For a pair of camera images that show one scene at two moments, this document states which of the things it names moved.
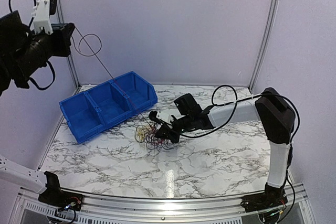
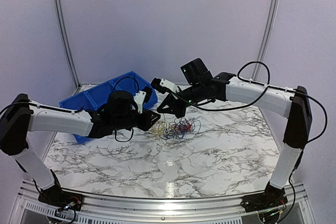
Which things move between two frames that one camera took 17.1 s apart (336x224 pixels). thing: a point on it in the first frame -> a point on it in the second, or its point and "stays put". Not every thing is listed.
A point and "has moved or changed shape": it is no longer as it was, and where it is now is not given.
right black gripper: x=168 y=135 -> x=175 y=107
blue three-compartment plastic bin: x=88 y=113 stays put
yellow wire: x=142 y=136 -> x=157 y=128
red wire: x=150 y=135 has moved or changed shape
